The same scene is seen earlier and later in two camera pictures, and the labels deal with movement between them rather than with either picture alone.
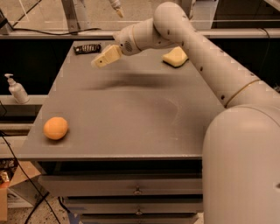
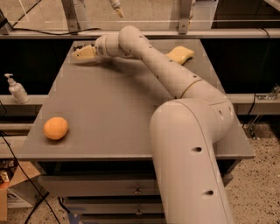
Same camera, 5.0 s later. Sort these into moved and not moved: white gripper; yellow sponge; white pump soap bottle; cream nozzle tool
Moved: white gripper
Not moved: cream nozzle tool; yellow sponge; white pump soap bottle
